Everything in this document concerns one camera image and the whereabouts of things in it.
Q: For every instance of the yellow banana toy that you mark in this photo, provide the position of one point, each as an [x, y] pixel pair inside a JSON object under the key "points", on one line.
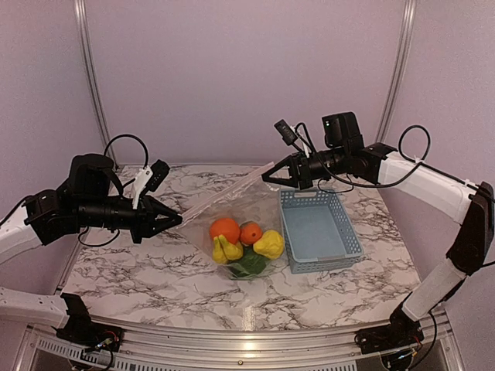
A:
{"points": [[224, 251]]}

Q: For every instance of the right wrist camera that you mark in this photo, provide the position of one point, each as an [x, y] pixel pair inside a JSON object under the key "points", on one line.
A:
{"points": [[293, 138]]}

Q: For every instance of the green orange mango toy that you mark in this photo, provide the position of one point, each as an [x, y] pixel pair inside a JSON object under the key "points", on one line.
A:
{"points": [[251, 232]]}

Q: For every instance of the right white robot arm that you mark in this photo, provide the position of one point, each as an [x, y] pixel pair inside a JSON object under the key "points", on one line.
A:
{"points": [[381, 167]]}

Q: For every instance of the left aluminium frame post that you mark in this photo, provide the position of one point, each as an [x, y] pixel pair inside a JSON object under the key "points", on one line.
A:
{"points": [[80, 12]]}

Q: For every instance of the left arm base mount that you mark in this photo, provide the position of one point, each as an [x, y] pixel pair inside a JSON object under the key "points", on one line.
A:
{"points": [[82, 330]]}

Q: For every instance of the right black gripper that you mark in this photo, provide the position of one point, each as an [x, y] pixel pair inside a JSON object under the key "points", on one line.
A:
{"points": [[305, 179]]}

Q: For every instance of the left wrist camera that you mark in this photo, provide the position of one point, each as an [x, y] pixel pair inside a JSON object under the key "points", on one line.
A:
{"points": [[148, 179]]}

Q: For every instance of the green bell pepper toy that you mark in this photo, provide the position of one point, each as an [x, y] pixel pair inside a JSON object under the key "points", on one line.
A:
{"points": [[250, 265]]}

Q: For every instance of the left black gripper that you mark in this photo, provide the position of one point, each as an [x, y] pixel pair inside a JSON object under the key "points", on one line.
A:
{"points": [[146, 224]]}

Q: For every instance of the orange toy fruit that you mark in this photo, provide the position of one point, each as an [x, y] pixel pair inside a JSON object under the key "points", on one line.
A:
{"points": [[226, 227]]}

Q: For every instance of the aluminium frame post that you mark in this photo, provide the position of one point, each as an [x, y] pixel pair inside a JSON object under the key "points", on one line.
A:
{"points": [[399, 68], [80, 12]]}

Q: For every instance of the right aluminium frame post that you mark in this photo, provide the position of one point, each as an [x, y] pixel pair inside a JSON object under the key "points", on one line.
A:
{"points": [[399, 68]]}

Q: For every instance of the clear zip top bag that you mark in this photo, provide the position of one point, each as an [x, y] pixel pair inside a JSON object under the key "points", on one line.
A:
{"points": [[248, 199]]}

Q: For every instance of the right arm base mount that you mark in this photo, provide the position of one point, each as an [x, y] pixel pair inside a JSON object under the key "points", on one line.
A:
{"points": [[386, 336]]}

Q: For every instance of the aluminium front rail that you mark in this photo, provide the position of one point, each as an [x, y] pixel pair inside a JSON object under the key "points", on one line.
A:
{"points": [[166, 348]]}

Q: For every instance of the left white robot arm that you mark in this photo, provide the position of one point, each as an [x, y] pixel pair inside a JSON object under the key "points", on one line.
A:
{"points": [[91, 197]]}

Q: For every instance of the yellow bell pepper toy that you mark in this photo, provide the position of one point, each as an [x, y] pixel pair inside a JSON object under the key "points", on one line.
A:
{"points": [[271, 245]]}

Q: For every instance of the grey plastic basket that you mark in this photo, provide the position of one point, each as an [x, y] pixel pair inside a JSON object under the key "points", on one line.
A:
{"points": [[318, 232]]}

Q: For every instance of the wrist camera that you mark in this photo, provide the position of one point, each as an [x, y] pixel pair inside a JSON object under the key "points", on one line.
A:
{"points": [[293, 138], [148, 179]]}

